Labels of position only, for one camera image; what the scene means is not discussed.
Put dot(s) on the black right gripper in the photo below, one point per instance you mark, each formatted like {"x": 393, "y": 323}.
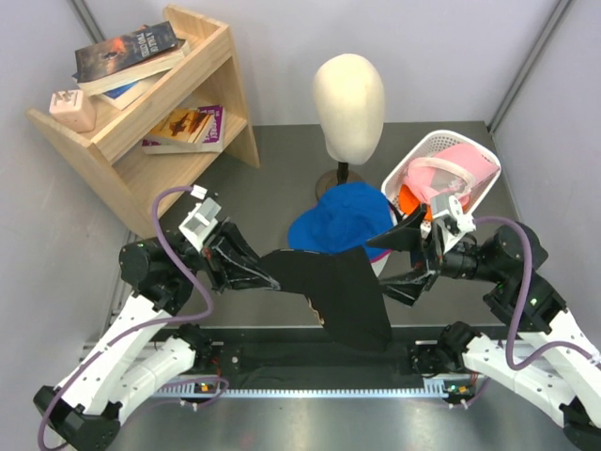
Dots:
{"x": 426, "y": 255}

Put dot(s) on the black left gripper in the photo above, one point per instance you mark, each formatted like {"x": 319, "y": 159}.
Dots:
{"x": 224, "y": 241}

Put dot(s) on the black cap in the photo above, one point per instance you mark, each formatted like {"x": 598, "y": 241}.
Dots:
{"x": 342, "y": 289}

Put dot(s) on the blue cap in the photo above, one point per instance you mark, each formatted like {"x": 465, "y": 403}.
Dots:
{"x": 346, "y": 216}

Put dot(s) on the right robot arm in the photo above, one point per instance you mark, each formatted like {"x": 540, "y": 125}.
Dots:
{"x": 546, "y": 358}

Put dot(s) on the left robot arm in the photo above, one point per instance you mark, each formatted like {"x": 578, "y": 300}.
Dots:
{"x": 155, "y": 337}

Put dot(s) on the orange cap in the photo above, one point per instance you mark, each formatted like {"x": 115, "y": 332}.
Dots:
{"x": 408, "y": 202}

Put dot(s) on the light pink cap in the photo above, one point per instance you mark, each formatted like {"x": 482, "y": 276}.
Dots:
{"x": 458, "y": 170}

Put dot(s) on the white perforated basket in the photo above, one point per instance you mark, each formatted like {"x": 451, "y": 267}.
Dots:
{"x": 428, "y": 146}

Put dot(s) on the orange purple book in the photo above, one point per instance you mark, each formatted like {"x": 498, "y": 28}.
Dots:
{"x": 187, "y": 130}

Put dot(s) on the wooden shelf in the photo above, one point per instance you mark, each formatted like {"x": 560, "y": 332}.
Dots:
{"x": 125, "y": 178}

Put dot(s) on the beige mannequin head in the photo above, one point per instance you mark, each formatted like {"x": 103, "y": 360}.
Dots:
{"x": 349, "y": 97}

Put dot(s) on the blue cover book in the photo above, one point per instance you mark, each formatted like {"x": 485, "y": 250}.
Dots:
{"x": 121, "y": 97}

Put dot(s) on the pink power adapter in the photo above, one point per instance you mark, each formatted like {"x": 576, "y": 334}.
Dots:
{"x": 73, "y": 109}

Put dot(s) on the dark cover paperback book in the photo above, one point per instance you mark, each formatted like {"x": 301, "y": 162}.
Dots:
{"x": 129, "y": 58}

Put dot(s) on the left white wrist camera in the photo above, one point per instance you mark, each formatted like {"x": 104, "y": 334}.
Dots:
{"x": 202, "y": 219}

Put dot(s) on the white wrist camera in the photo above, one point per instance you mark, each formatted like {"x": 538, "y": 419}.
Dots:
{"x": 202, "y": 219}
{"x": 448, "y": 215}

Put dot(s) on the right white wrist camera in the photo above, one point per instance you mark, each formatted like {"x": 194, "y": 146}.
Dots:
{"x": 448, "y": 215}

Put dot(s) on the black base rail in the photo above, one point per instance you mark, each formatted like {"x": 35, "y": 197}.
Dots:
{"x": 306, "y": 357}

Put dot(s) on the white slotted cable duct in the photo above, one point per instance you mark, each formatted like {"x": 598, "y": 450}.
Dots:
{"x": 300, "y": 389}

